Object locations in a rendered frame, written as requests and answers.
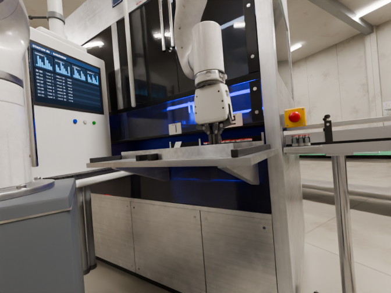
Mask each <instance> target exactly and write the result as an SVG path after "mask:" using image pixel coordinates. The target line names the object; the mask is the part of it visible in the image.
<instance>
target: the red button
mask: <svg viewBox="0 0 391 293"><path fill-rule="evenodd" d="M300 118H301V116H300V114H299V112H291V114H289V120H290V121H291V122H293V123H295V122H298V121H299V120H300Z"/></svg>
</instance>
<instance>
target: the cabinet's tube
mask: <svg viewBox="0 0 391 293"><path fill-rule="evenodd" d="M47 4H48V12H47V16H31V15H28V18H29V19H30V20H33V19H47V20H48V21H49V30H50V31H51V32H53V33H55V34H57V35H60V36H61V37H63V38H66V39H67V36H66V35H65V32H64V25H65V17H64V16H63V10H62V0H47Z"/></svg>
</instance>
